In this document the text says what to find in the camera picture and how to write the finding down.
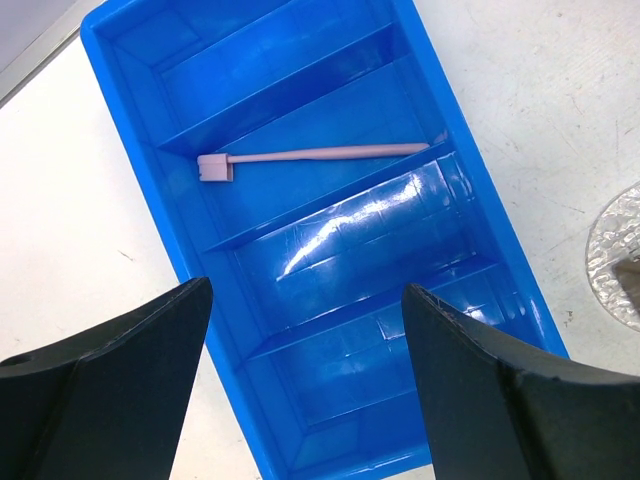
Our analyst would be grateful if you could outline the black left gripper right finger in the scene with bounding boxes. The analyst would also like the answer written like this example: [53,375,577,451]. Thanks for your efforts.
[401,284,639,479]

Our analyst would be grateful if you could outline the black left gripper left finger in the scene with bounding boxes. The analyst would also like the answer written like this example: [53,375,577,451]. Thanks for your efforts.
[1,277,213,479]

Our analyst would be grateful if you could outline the clear holder with wooden ends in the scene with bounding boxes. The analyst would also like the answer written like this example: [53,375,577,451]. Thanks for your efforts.
[613,258,640,295]

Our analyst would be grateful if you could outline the clear textured oval tray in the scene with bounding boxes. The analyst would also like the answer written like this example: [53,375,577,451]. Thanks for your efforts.
[585,184,639,331]

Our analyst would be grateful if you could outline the pink toothbrush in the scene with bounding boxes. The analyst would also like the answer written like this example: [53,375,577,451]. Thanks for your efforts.
[197,143,429,182]

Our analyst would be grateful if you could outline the blue plastic divided bin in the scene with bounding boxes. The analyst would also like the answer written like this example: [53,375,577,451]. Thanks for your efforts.
[81,1,566,479]

